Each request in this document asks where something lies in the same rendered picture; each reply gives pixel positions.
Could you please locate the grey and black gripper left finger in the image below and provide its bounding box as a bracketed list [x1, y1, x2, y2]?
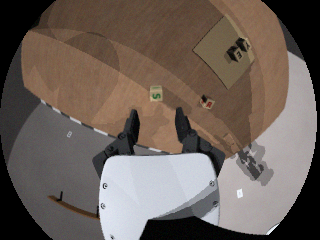
[92, 109, 140, 180]

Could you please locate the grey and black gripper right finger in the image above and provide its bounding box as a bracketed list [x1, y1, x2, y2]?
[175, 107, 225, 178]

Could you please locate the beige flat mat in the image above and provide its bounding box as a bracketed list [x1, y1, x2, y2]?
[192, 13, 255, 89]

